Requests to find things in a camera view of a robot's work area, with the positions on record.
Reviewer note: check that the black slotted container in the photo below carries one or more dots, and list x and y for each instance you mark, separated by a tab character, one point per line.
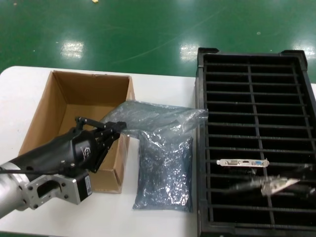
200	86

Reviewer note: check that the graphics card with silver bracket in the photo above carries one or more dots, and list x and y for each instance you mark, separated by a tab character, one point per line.
244	163

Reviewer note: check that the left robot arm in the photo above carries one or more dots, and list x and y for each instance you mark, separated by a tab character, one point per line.
10	195

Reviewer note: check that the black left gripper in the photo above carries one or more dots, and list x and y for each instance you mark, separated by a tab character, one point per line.
61	153

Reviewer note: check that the brown cardboard box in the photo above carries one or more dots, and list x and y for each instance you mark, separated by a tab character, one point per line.
81	91

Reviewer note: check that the grey translucent antistatic bag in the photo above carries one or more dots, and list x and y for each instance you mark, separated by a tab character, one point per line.
148	113
163	177

